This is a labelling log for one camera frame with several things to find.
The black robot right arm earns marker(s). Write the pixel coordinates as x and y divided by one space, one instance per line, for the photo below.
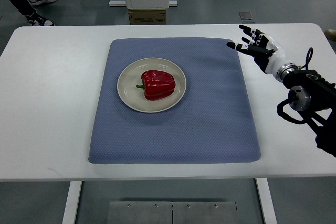
311 101

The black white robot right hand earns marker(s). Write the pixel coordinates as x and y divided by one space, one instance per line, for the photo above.
262 47

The small grey floor hatch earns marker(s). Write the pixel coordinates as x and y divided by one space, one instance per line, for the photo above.
246 16

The white table leg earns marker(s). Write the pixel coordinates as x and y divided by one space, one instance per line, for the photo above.
72 202
265 200

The tan shoe at edge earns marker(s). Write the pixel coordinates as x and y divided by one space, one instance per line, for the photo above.
330 34

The white left table leg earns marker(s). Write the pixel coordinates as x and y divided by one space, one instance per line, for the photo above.
72 202

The red bell pepper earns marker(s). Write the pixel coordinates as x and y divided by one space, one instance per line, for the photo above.
157 84

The cardboard box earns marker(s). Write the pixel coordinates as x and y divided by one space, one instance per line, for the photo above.
147 16

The cream round plate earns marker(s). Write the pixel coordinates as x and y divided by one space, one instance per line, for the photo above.
134 97

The blue quilted mat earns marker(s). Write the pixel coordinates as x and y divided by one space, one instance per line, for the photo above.
212 123

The metal floor plate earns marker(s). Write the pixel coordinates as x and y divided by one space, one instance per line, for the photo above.
172 212

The white right table leg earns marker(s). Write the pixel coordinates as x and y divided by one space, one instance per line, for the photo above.
265 200

